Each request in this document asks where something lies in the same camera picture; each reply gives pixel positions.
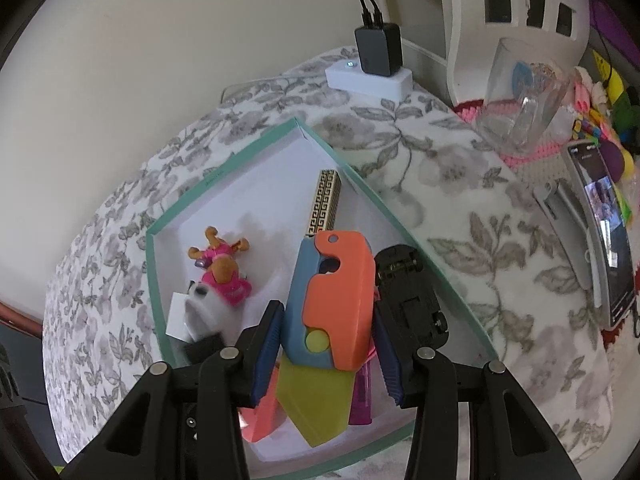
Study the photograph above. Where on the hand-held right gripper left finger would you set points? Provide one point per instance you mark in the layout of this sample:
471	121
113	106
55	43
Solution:
267	355

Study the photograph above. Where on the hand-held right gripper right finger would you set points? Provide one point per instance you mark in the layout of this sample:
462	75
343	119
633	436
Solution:
387	365

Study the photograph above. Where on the purple plastic comb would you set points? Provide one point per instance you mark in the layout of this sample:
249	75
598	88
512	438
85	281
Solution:
361	395

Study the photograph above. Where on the black toy car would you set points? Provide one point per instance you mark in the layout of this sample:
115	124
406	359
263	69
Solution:
407	290

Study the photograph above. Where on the white wrist band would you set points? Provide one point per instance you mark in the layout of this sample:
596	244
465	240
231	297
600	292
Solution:
202	310

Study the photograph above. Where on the pink toy figure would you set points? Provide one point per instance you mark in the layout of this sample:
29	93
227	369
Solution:
225	275

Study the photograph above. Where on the white power adapter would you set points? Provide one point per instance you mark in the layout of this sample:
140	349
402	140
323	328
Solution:
176	317

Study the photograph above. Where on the gold patterned box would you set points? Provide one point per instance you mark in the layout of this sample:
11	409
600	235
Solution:
324	200

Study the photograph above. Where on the teal rimmed white tray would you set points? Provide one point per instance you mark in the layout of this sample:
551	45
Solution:
260	180

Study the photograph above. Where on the floral blanket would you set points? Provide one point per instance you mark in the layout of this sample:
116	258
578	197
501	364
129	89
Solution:
450	170

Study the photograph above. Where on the grey phone stand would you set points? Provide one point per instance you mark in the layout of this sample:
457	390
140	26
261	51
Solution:
565	225

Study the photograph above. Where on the brown wooden board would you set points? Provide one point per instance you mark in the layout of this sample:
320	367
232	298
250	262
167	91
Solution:
20	322

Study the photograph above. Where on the black smartphone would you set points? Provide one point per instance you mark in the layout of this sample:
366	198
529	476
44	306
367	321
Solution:
602	230

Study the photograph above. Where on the pink crochet mat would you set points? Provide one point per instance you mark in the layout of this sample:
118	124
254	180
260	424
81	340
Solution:
537	157

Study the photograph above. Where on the white power strip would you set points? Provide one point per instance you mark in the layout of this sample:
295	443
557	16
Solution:
370	89

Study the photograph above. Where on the clear glass cup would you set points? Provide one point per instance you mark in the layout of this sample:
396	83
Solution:
505	90

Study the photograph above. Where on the dark grey charger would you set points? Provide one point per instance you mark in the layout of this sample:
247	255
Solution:
378	50

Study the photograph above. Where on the pile of colourful toys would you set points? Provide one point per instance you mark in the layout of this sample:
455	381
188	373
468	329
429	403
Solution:
612	110

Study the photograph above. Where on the white shelf unit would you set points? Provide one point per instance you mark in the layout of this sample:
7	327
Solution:
465	20

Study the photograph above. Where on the purple plastic strip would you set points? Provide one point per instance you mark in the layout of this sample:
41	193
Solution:
607	20

